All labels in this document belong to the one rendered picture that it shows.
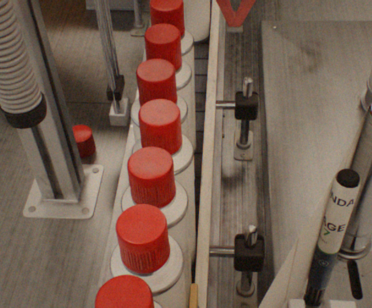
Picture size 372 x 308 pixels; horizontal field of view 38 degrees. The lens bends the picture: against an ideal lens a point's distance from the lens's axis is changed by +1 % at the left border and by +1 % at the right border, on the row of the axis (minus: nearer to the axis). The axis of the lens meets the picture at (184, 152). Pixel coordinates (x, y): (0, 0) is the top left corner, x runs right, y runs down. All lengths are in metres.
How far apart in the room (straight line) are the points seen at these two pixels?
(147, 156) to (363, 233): 0.26
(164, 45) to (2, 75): 0.15
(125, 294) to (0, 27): 0.19
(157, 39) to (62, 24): 0.53
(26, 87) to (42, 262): 0.29
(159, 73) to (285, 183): 0.25
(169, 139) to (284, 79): 0.38
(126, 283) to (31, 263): 0.34
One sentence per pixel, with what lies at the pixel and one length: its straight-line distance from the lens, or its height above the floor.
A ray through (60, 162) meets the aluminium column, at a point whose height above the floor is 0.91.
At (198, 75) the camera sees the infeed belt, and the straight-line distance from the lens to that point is 0.77.
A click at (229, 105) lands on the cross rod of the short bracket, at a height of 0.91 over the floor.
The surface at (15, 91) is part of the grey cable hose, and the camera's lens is 0.41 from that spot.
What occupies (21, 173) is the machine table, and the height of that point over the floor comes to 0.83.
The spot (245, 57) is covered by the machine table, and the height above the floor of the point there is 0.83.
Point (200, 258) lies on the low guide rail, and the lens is 0.52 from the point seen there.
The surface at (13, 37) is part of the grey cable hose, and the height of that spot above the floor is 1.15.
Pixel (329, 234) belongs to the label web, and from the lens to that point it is 0.44.
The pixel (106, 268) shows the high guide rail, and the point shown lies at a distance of 0.47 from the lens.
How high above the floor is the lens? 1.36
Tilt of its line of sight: 47 degrees down
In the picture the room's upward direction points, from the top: 3 degrees counter-clockwise
